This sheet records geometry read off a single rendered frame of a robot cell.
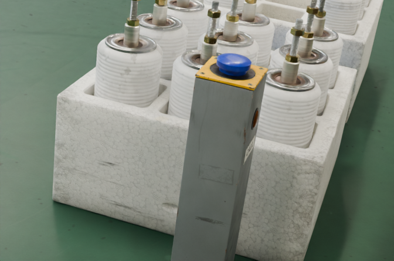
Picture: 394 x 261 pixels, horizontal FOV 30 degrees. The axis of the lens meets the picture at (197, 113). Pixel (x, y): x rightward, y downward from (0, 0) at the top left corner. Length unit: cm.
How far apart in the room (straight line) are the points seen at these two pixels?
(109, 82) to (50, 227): 23
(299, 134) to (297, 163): 5
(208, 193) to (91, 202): 29
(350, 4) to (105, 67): 63
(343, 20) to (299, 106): 55
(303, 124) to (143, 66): 24
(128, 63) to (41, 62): 64
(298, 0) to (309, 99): 77
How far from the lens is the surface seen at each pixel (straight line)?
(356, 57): 150
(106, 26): 192
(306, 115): 101
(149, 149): 104
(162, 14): 117
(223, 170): 87
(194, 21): 126
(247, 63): 84
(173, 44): 116
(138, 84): 106
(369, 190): 132
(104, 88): 107
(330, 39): 122
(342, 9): 152
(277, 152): 99
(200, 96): 84
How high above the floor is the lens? 62
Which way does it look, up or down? 25 degrees down
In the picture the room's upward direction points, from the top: 8 degrees clockwise
